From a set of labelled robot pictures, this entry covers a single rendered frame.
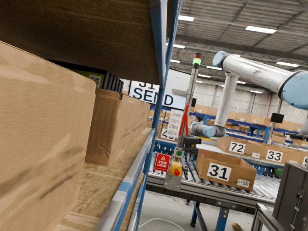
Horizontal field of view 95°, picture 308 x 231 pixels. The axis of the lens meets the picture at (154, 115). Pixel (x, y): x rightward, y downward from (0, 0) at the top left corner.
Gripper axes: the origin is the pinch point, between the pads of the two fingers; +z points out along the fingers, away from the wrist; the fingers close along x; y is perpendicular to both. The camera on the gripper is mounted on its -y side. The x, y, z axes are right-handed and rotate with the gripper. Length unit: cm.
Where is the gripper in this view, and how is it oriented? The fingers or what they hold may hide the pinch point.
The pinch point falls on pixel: (189, 160)
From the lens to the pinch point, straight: 142.8
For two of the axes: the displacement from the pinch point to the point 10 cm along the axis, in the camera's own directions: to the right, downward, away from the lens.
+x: 9.8, 1.9, -0.6
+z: -1.9, 9.8, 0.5
